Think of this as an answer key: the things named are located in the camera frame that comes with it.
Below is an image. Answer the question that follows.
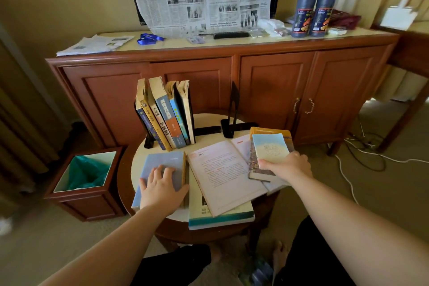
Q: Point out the person's left hand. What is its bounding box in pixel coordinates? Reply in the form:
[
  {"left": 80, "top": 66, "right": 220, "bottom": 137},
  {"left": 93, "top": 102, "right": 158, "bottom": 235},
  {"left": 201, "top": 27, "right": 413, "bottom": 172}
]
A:
[{"left": 139, "top": 165, "right": 190, "bottom": 218}]

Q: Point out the person's right hand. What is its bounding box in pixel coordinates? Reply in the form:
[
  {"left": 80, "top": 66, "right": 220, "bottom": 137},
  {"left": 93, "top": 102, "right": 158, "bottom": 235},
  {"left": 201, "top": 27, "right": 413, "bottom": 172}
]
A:
[{"left": 257, "top": 151, "right": 313, "bottom": 186}]

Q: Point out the small white blue book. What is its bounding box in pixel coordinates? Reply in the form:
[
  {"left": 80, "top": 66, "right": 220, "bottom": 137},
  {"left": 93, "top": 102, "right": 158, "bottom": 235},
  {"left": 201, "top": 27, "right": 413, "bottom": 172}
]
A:
[{"left": 252, "top": 133, "right": 290, "bottom": 166}]

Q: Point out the lavender cover book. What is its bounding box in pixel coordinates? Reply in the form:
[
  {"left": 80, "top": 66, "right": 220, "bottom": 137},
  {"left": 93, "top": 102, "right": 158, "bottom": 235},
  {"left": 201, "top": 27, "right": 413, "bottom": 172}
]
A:
[{"left": 131, "top": 151, "right": 189, "bottom": 211}]

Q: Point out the large white teal textbook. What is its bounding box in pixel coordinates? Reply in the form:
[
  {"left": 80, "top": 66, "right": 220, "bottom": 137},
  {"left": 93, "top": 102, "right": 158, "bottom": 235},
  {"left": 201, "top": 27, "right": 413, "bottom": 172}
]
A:
[{"left": 188, "top": 175, "right": 256, "bottom": 231}]

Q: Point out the white page book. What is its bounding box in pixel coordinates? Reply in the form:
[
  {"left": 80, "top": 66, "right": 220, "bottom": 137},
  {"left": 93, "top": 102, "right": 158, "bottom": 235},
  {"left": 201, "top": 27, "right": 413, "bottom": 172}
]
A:
[{"left": 186, "top": 134, "right": 290, "bottom": 218}]

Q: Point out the dark figure cover book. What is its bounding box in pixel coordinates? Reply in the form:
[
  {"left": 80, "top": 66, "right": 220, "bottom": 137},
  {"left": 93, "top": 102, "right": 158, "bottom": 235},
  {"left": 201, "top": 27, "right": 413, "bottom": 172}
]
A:
[{"left": 135, "top": 100, "right": 167, "bottom": 151}]

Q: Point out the yellow picture storybook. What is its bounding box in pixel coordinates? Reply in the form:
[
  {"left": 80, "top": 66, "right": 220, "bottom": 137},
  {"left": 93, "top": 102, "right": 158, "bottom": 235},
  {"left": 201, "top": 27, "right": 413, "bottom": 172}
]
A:
[{"left": 135, "top": 78, "right": 173, "bottom": 151}]

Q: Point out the teal orange cover book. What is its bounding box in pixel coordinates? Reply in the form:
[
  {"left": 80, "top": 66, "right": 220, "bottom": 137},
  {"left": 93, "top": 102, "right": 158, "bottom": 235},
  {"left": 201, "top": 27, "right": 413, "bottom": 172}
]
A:
[{"left": 148, "top": 76, "right": 187, "bottom": 149}]

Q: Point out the yellowed blue cover book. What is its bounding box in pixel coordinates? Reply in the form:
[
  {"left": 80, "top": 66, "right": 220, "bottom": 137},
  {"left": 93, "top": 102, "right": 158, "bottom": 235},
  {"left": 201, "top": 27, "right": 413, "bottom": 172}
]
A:
[{"left": 164, "top": 80, "right": 191, "bottom": 146}]

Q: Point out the black metal bookend rack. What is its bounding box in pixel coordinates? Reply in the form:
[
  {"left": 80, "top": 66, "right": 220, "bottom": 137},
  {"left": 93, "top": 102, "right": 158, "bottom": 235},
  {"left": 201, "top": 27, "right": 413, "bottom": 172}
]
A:
[{"left": 135, "top": 81, "right": 259, "bottom": 150}]

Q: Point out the grey cover book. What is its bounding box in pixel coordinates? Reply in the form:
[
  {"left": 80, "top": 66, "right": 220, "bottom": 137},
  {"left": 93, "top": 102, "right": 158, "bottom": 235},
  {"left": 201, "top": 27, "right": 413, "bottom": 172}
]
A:
[{"left": 177, "top": 80, "right": 196, "bottom": 145}]

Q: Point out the person's right forearm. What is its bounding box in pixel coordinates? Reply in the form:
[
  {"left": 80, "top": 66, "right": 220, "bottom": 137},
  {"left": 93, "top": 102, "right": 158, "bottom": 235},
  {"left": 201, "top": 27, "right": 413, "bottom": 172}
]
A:
[{"left": 291, "top": 170, "right": 429, "bottom": 286}]

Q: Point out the person's left forearm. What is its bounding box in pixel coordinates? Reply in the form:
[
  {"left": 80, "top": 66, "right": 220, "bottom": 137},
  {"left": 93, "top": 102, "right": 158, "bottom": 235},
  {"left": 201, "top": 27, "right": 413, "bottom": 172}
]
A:
[{"left": 38, "top": 207, "right": 172, "bottom": 286}]

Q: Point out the person's right leg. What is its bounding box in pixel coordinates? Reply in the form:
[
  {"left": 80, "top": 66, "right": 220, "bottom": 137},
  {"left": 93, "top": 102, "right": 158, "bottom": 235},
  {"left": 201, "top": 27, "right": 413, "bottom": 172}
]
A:
[{"left": 271, "top": 215, "right": 356, "bottom": 286}]

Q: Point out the wooden trash bin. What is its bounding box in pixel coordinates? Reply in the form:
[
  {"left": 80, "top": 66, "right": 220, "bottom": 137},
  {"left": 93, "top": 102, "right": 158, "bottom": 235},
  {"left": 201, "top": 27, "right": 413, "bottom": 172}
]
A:
[{"left": 43, "top": 146, "right": 126, "bottom": 223}]

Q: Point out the green bin liner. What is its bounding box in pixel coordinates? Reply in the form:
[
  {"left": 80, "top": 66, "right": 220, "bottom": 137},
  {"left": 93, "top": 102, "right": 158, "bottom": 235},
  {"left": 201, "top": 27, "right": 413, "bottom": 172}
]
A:
[{"left": 53, "top": 151, "right": 117, "bottom": 193}]

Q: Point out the round wooden table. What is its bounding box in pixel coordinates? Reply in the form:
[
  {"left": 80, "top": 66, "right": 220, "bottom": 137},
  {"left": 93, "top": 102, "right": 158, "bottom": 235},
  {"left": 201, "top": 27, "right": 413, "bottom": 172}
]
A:
[{"left": 116, "top": 113, "right": 281, "bottom": 253}]

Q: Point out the blue slipper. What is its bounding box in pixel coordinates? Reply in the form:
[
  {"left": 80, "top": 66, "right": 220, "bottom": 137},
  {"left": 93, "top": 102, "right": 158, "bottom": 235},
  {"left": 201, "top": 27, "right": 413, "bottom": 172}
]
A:
[{"left": 240, "top": 259, "right": 275, "bottom": 286}]

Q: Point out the wooden sideboard cabinet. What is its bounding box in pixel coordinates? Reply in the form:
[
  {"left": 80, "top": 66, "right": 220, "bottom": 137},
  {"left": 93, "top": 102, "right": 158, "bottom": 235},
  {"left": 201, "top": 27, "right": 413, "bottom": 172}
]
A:
[{"left": 45, "top": 27, "right": 401, "bottom": 149}]

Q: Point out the black remote control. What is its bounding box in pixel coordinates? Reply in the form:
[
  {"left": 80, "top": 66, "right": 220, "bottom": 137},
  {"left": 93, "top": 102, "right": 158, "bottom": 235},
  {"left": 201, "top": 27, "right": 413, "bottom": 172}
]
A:
[{"left": 213, "top": 31, "right": 250, "bottom": 40}]

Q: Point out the white plastic bag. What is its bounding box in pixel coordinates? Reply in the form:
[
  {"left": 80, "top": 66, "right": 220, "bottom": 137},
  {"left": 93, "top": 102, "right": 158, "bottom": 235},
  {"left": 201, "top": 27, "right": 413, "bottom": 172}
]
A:
[{"left": 257, "top": 18, "right": 286, "bottom": 37}]

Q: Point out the dark blue red-capped bottle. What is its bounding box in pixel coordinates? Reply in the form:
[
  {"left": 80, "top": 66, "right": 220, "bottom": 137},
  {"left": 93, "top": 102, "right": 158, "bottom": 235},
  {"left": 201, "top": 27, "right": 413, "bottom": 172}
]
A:
[
  {"left": 309, "top": 0, "right": 339, "bottom": 38},
  {"left": 290, "top": 0, "right": 318, "bottom": 38}
]

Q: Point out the dark red bag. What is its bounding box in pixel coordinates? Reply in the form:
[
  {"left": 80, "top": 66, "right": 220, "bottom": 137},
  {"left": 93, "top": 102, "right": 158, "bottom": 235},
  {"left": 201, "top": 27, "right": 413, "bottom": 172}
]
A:
[{"left": 328, "top": 9, "right": 362, "bottom": 31}]

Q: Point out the beige curtain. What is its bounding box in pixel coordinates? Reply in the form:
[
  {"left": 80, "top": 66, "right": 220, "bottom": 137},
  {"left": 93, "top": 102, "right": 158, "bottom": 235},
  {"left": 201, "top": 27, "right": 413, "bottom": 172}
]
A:
[{"left": 0, "top": 21, "right": 73, "bottom": 196}]

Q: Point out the white sheer curtain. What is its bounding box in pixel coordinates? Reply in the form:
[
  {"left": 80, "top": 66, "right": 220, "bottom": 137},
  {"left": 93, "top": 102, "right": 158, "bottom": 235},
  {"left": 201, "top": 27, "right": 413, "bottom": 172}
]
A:
[{"left": 0, "top": 217, "right": 13, "bottom": 237}]

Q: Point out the folded newspaper pile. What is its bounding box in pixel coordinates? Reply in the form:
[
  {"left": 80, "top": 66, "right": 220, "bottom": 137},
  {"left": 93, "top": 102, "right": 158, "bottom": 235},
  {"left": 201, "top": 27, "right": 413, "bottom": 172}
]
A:
[{"left": 56, "top": 34, "right": 135, "bottom": 57}]

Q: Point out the wooden side desk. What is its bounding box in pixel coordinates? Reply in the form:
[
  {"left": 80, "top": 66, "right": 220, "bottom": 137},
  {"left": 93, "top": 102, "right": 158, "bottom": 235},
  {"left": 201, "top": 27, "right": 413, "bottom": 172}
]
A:
[{"left": 372, "top": 24, "right": 429, "bottom": 154}]

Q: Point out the white tissue box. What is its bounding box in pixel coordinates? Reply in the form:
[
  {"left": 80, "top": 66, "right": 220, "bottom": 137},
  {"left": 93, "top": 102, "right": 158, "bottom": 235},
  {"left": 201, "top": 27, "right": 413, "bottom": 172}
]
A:
[{"left": 380, "top": 0, "right": 419, "bottom": 31}]

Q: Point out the white cable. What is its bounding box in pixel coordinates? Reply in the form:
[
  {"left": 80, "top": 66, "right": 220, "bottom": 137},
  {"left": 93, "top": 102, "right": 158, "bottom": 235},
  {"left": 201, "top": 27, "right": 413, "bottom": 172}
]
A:
[{"left": 327, "top": 138, "right": 429, "bottom": 204}]

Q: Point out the black cable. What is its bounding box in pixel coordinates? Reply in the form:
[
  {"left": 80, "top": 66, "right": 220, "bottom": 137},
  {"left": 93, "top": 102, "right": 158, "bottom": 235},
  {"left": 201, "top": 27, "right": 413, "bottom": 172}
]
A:
[{"left": 343, "top": 131, "right": 388, "bottom": 172}]

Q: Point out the blue lanyard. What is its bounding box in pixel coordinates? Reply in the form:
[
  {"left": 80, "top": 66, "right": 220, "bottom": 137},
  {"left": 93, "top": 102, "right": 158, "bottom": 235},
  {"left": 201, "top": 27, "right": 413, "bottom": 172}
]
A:
[{"left": 136, "top": 33, "right": 165, "bottom": 46}]

